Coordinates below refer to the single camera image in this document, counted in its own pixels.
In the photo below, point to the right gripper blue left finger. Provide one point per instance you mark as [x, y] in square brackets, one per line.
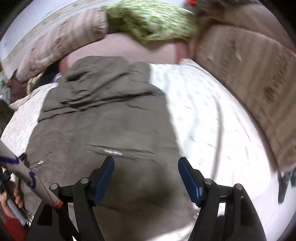
[100, 179]

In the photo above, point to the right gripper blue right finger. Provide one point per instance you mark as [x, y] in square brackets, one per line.
[193, 181]

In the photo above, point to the olive quilted hooded jacket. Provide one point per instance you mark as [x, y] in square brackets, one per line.
[106, 106]

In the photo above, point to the person's left hand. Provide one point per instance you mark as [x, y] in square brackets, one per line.
[11, 201]

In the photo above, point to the white leaf-print duvet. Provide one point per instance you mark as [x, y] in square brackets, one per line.
[213, 131]

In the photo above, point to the white green floral pillow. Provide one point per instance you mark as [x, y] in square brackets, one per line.
[35, 82]

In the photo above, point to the brown garment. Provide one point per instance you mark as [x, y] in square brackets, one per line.
[18, 89]

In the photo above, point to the striped floral side cushion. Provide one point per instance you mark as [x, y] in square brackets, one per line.
[248, 50]

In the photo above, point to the pink bed sheet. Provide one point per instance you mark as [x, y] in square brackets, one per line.
[123, 45]

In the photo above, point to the striped floral folded quilt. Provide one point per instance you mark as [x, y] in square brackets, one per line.
[77, 31]

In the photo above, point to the green white patterned blanket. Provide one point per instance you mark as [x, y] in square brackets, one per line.
[148, 21]

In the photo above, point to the red cloth item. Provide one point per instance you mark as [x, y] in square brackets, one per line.
[193, 2]

